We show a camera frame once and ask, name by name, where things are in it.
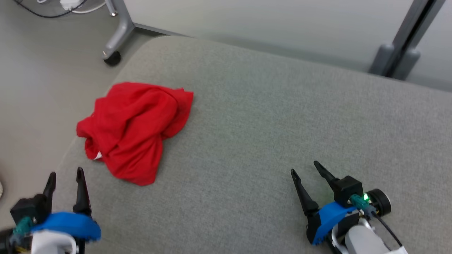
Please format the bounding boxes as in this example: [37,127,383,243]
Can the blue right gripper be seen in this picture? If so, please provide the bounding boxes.
[291,161,359,246]

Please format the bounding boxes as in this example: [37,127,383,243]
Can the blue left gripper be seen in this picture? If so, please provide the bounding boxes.
[30,167,101,244]

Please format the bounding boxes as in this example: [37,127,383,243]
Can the red white basketball jersey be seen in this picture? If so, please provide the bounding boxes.
[76,82,194,186]

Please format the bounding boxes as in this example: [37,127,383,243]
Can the black caster wheel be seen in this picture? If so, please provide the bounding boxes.
[103,51,122,67]

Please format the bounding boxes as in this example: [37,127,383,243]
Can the grey metal stand leg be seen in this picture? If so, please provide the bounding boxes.
[102,0,136,59]

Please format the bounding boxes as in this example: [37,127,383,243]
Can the black right cable green plug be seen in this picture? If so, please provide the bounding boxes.
[350,193,404,248]

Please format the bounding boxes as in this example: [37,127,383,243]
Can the black cable green plug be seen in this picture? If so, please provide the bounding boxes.
[350,193,404,248]
[11,216,35,244]

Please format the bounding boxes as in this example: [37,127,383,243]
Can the black left cable green plug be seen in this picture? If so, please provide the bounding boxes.
[11,216,35,244]

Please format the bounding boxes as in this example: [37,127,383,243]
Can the grey partition post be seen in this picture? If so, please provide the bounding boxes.
[368,0,447,80]

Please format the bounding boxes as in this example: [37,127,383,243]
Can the black floor cable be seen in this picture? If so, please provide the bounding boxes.
[13,0,89,18]

